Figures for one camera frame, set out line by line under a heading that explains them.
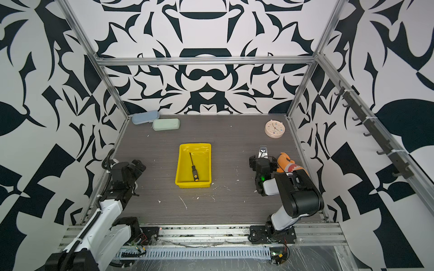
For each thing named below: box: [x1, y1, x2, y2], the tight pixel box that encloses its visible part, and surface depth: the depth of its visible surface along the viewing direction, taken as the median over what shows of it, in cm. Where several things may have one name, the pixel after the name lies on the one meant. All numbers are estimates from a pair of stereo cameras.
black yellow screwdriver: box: [189, 152, 199, 182], surface depth 94 cm
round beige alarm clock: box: [264, 119, 286, 139], surface depth 113 cm
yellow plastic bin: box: [175, 142, 212, 189], surface depth 96 cm
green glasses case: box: [152, 117, 181, 131], surface depth 114 cm
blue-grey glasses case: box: [131, 110, 160, 125], surface depth 117 cm
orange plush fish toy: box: [276, 152, 308, 176], surface depth 89 cm
